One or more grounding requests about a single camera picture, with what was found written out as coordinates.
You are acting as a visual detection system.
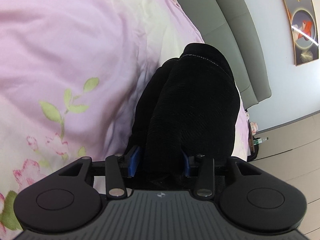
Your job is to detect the framed wall picture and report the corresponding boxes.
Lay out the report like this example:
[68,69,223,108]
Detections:
[275,0,320,67]

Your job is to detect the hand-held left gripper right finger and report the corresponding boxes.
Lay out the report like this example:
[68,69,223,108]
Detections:
[181,150,263,198]

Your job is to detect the pink floral duvet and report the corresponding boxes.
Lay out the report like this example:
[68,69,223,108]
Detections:
[0,0,251,232]

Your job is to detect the grey padded headboard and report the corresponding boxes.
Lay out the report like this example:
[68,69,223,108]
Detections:
[166,0,272,111]

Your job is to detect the black pants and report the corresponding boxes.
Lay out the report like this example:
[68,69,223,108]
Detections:
[127,43,241,191]

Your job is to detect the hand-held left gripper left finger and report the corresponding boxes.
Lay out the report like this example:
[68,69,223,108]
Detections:
[54,145,143,200]

